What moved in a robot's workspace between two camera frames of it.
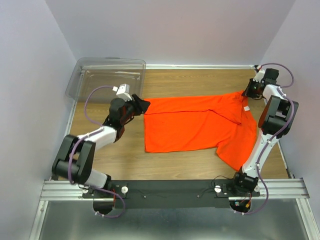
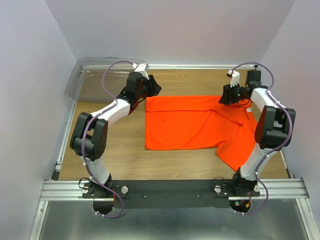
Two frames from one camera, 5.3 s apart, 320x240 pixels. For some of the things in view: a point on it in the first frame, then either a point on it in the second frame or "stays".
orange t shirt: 225,123 stays
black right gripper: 246,92 -> 227,95
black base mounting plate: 170,194 stays
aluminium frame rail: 62,190 stays
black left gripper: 142,106 -> 154,88
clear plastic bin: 90,73 stays
